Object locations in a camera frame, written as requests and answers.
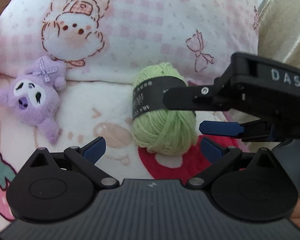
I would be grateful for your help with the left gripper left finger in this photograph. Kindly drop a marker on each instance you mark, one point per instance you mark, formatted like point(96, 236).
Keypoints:
point(84, 159)

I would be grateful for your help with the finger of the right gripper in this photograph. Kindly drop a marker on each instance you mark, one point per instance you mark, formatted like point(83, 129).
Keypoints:
point(194, 98)
point(218, 128)

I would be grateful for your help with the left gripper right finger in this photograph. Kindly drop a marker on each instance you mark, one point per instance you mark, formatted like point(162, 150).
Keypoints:
point(221, 158)

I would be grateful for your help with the green yarn ball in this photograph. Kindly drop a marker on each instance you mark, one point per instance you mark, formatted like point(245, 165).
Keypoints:
point(154, 127)

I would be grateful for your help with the purple plush toy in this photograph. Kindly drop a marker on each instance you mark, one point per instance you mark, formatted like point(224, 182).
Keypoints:
point(33, 96)

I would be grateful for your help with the beige curtain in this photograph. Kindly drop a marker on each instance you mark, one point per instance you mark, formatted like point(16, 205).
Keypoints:
point(269, 28)

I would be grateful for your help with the pink checkered pillow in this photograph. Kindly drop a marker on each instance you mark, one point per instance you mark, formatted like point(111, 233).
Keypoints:
point(113, 40)

